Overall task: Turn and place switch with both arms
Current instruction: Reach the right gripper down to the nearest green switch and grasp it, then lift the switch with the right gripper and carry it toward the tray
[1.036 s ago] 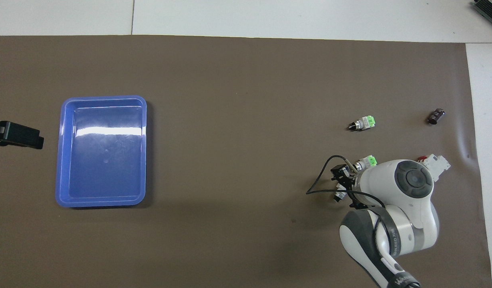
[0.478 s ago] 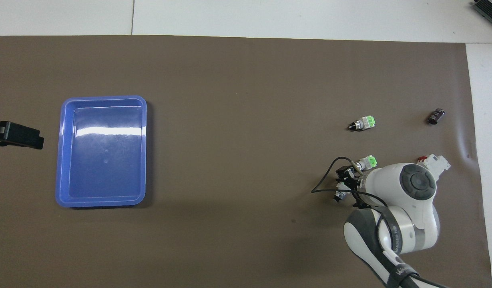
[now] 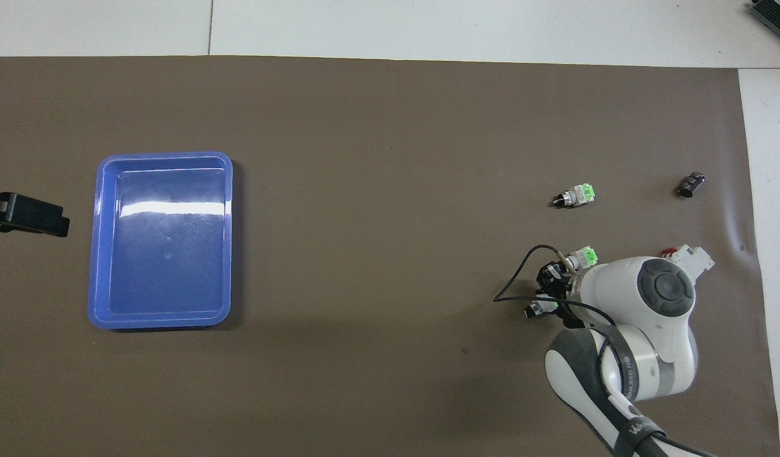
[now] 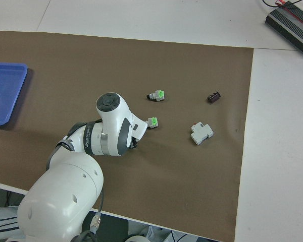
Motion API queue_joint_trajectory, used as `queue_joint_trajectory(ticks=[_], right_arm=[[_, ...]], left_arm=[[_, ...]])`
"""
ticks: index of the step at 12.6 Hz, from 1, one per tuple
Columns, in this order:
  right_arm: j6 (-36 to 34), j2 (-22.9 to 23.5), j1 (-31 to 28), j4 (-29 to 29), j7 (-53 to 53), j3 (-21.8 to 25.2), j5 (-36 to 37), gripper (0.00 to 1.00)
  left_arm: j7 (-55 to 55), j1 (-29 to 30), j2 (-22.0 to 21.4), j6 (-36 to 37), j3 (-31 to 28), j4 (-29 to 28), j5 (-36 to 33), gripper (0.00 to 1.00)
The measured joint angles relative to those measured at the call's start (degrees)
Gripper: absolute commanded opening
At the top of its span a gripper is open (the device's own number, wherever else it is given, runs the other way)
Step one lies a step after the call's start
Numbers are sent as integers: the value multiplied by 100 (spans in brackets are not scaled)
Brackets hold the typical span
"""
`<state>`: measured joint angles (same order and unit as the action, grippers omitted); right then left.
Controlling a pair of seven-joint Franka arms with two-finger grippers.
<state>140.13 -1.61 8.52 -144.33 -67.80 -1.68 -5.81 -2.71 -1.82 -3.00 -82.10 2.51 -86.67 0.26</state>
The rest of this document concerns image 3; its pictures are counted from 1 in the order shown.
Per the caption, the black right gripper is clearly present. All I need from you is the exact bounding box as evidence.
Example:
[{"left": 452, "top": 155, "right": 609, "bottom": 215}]
[{"left": 537, "top": 263, "right": 578, "bottom": 318}]

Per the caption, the blue plastic tray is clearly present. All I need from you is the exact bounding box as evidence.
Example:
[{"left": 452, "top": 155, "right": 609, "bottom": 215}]
[{"left": 87, "top": 151, "right": 234, "bottom": 331}]

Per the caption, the white red circuit breaker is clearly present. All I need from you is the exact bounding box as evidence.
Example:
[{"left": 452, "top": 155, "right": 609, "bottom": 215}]
[{"left": 661, "top": 246, "right": 715, "bottom": 274}]

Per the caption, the brown table mat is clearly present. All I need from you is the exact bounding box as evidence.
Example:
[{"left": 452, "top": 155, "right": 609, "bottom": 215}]
[{"left": 0, "top": 56, "right": 780, "bottom": 457}]

